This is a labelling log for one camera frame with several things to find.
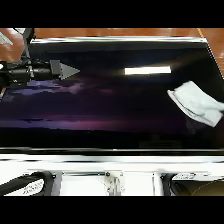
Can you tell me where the silver frame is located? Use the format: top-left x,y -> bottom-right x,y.
0,148 -> 224,197

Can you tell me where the white garment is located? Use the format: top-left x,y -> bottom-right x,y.
166,80 -> 224,129

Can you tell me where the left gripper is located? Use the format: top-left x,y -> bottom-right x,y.
33,59 -> 63,81

